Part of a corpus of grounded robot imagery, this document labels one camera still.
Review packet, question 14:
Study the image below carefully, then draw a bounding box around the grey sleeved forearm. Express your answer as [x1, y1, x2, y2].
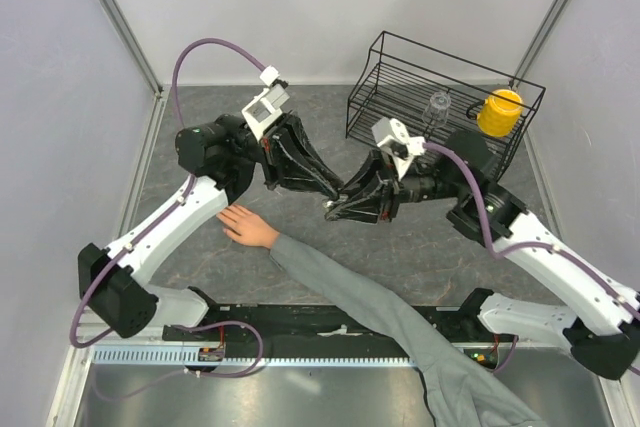
[270, 235, 547, 426]

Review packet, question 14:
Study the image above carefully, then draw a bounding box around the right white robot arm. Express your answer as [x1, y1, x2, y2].
[325, 131, 639, 380]

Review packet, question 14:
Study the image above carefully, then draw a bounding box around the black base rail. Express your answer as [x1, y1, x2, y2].
[162, 302, 516, 363]

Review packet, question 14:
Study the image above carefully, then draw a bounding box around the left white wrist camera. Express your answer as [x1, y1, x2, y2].
[241, 66, 290, 141]

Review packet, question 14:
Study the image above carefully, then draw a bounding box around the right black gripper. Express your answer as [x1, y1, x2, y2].
[323, 148, 466, 226]

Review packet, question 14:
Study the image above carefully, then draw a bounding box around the yellow mug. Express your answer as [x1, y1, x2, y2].
[465, 89, 524, 138]

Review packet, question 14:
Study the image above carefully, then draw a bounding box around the clear glass cup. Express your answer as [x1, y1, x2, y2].
[422, 91, 451, 128]

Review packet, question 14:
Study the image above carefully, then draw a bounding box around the black wire rack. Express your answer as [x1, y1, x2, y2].
[345, 31, 546, 180]

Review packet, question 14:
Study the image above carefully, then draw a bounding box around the glitter nail polish bottle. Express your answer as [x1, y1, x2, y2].
[323, 197, 346, 221]

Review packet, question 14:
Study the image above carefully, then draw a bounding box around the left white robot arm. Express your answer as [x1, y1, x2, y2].
[78, 112, 343, 340]

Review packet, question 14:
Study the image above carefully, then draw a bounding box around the person's bare hand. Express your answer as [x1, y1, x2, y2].
[216, 204, 280, 249]

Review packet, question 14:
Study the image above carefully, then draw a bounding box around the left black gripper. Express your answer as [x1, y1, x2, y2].
[217, 108, 342, 194]

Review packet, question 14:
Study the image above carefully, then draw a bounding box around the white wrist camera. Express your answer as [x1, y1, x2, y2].
[371, 117, 426, 180]
[241, 66, 290, 141]

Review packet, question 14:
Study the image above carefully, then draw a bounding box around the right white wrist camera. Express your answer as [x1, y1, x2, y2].
[371, 117, 426, 180]

